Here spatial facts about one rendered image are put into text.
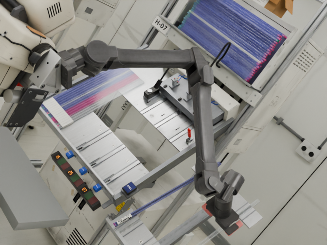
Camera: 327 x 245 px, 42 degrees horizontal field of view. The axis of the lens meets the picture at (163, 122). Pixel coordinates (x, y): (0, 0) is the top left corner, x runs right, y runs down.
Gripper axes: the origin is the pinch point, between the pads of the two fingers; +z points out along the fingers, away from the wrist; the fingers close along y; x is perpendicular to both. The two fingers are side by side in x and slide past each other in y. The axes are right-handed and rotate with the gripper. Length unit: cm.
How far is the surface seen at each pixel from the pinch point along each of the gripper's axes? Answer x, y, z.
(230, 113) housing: -49, 46, 15
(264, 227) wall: -94, 39, 180
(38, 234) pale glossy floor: 53, 90, 85
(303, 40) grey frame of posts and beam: -85, 40, -13
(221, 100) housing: -49, 53, 12
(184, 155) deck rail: -18, 43, 20
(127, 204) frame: 17.5, 36.9, 18.1
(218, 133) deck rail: -39, 44, 22
